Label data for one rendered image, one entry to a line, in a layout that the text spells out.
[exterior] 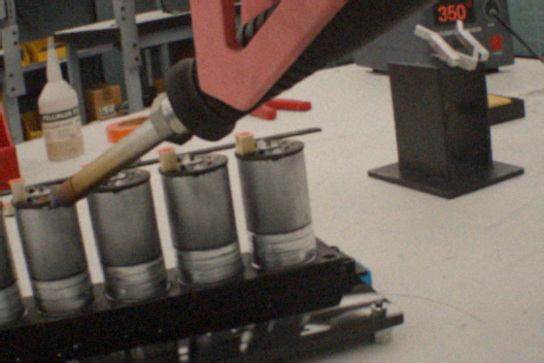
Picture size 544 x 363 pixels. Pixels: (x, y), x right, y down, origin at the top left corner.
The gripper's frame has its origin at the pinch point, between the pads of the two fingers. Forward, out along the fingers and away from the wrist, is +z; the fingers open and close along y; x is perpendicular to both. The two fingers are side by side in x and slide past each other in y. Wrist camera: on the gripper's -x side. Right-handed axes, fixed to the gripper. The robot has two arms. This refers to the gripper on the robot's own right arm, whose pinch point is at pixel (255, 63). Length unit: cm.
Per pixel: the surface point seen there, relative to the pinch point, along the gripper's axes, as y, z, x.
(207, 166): -4.3, 5.7, -2.3
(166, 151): -3.8, 5.8, -3.7
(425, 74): -22.6, 4.8, -0.1
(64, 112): -29.3, 21.7, -26.7
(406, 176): -23.2, 10.8, 0.9
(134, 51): -209, 95, -131
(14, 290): 1.1, 11.1, -5.8
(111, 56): -379, 180, -251
